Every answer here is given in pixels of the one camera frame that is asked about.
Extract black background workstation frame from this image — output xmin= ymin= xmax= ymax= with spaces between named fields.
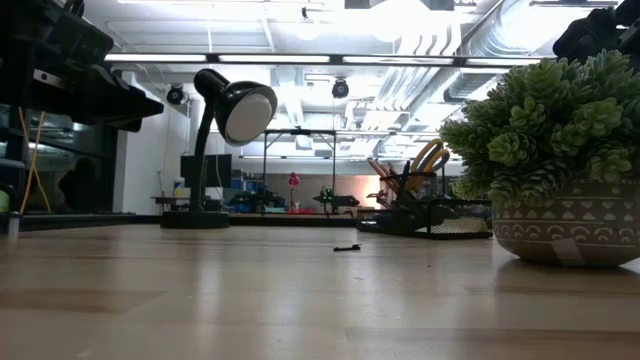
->
xmin=262 ymin=128 xmax=338 ymax=214

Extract long ceiling light bar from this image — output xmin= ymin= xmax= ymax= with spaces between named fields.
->
xmin=104 ymin=52 xmax=544 ymax=69

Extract yellow sticky note pad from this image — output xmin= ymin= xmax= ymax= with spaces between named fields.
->
xmin=417 ymin=217 xmax=490 ymax=235

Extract black gooseneck desk lamp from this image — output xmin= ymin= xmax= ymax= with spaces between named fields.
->
xmin=160 ymin=68 xmax=279 ymax=230

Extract red background object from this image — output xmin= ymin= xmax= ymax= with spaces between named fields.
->
xmin=287 ymin=171 xmax=302 ymax=214

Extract black mesh desk organizer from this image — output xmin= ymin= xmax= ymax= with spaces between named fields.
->
xmin=357 ymin=172 xmax=494 ymax=240

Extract black computer monitor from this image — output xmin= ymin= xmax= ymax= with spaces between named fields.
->
xmin=180 ymin=153 xmax=234 ymax=190

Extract black aluminium table frame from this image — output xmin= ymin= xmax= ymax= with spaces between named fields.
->
xmin=0 ymin=212 xmax=361 ymax=232

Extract yellow cable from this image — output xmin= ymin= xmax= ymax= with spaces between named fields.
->
xmin=16 ymin=107 xmax=53 ymax=214

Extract small silver post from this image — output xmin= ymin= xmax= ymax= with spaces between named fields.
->
xmin=6 ymin=211 xmax=22 ymax=245

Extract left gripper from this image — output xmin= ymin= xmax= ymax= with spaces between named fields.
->
xmin=0 ymin=49 xmax=165 ymax=134

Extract yellow-handled scissors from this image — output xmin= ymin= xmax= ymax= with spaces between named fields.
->
xmin=405 ymin=138 xmax=452 ymax=196

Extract blue storage bins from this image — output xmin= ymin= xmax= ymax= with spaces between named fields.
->
xmin=232 ymin=169 xmax=266 ymax=211

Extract background desk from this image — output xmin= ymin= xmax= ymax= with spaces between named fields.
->
xmin=152 ymin=195 xmax=226 ymax=214

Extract succulent plant in patterned pot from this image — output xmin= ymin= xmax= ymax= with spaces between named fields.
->
xmin=439 ymin=49 xmax=640 ymax=269

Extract black hanging ceiling camera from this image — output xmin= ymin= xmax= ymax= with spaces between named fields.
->
xmin=330 ymin=77 xmax=351 ymax=100

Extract person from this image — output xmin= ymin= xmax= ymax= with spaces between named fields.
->
xmin=57 ymin=157 xmax=100 ymax=212

